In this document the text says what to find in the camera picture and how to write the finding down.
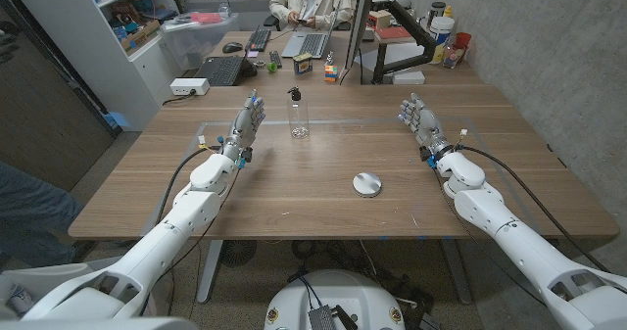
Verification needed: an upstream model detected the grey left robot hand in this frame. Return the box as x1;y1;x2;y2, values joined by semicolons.
220;89;266;161

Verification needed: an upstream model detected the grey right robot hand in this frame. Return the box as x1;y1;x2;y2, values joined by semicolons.
398;92;455;161

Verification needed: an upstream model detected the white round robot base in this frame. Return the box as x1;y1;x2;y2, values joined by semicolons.
264;269;407;330

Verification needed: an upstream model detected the clear dispenser bottle black pump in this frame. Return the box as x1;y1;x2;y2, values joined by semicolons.
286;85;311;140

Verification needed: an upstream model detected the clear glass jar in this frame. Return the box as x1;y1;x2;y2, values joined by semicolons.
443;44;466;70

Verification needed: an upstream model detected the silver round jar lid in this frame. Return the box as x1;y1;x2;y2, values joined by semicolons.
352;171;383;199

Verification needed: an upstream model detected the jar with dark lid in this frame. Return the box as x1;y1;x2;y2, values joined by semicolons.
426;1;447;27

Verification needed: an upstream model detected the flat white box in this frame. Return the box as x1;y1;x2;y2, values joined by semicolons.
391;70;426;86

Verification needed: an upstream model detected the black laptop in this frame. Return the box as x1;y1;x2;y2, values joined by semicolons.
194;55;259;87

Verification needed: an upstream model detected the white power strip box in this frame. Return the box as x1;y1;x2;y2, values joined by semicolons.
169;77;211;97

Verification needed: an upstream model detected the small blue yellow printed box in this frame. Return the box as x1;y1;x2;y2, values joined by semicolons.
292;52;314;75

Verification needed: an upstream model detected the small black keyboard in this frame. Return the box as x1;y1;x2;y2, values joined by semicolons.
244;27;272;53

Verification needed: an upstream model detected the red cup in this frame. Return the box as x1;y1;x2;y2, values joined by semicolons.
453;31;473;52

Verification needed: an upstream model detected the white plastic tub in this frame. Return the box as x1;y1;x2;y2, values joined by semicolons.
428;16;456;46

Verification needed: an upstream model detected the clear plastic storage bin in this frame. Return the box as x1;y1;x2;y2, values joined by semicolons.
159;11;240;71

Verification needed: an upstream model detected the red book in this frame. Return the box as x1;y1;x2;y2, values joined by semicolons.
374;25;415;42

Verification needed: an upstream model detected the silver laptop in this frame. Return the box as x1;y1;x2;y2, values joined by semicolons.
280;11;342;60

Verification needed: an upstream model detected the small cardboard box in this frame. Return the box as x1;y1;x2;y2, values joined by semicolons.
366;10;393;30

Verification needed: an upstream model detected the pink cloth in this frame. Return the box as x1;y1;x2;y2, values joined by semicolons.
189;11;224;25

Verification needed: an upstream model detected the computer monitor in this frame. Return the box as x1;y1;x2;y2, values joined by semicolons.
344;0;376;71

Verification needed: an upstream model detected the black round floor fan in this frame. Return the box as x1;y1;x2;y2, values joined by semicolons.
218;240;259;267

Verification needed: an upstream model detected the open cardboard box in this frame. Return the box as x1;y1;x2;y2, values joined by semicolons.
120;19;162;53

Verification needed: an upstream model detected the person in beige jacket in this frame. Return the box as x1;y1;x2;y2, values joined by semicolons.
268;0;353;31

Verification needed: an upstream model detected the white shelf cabinet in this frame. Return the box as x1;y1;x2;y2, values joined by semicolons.
4;0;182;133

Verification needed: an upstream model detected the person in blue jeans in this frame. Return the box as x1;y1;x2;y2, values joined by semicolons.
0;162;84;270

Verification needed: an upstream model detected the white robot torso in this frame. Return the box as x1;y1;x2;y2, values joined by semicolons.
0;316;200;330

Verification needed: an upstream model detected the white bin with clutter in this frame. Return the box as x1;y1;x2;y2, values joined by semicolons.
0;262;94;319

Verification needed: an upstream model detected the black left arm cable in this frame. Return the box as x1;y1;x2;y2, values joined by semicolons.
156;146;221;223

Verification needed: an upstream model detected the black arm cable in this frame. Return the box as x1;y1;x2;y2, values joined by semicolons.
458;145;611;272
156;146;221;223

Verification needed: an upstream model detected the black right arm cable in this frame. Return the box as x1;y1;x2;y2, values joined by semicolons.
458;145;611;272

